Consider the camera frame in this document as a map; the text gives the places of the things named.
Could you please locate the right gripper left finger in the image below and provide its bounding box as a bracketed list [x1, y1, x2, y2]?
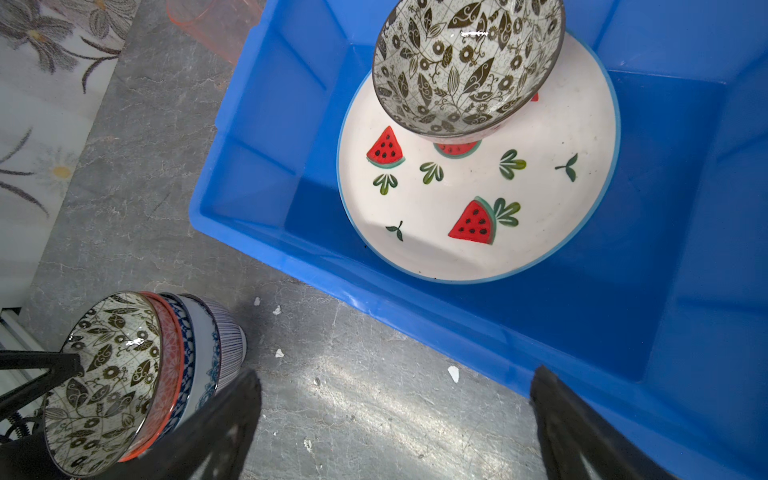
[100, 369, 262, 479]

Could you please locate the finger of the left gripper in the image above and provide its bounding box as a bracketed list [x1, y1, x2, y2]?
[0, 350, 84, 421]

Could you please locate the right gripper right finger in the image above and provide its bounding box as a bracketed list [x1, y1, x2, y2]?
[530, 365, 674, 479]

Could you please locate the black white patterned bowl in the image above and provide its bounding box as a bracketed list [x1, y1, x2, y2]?
[44, 292, 161, 478]
[371, 0, 566, 144]

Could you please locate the red rimmed bowl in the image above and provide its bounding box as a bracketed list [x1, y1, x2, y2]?
[120, 291, 184, 462]

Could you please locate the watermelon pattern plate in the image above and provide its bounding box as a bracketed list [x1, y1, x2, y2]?
[337, 35, 621, 284]

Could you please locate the blue plastic bin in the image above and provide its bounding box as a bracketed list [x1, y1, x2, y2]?
[189, 1, 767, 479]

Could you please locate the blue white striped bowl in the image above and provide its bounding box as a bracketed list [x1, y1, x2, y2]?
[202, 297, 247, 391]

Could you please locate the blue zigzag pattern bowl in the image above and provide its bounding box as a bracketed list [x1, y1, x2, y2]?
[158, 293, 221, 439]

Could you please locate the pink glass cup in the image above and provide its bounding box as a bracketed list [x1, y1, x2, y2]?
[166, 0, 266, 65]

